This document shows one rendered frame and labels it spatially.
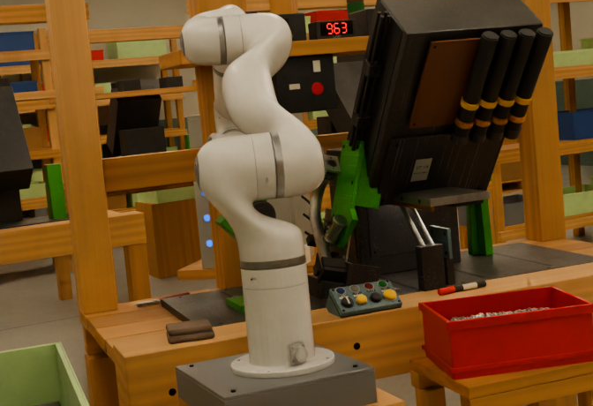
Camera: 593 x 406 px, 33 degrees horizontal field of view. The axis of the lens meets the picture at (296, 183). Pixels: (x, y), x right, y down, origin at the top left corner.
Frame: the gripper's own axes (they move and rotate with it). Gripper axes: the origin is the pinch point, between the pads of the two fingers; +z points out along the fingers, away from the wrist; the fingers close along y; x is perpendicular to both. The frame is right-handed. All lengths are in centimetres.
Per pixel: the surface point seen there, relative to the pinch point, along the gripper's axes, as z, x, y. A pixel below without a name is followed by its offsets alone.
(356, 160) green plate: 2.7, -10.7, -6.5
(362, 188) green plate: 5.5, -5.6, -10.7
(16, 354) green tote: -74, 5, -60
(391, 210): 21.9, 8.4, -2.8
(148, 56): 135, 579, 755
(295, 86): -6.8, -4.6, 24.5
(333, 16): 274, 386, 638
